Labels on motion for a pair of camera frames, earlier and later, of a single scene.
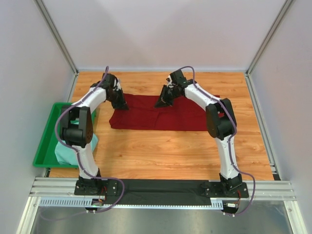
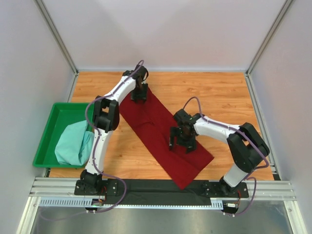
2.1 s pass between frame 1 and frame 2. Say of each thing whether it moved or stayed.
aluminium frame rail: stayed
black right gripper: moved
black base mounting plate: stayed
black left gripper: moved
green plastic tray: stayed
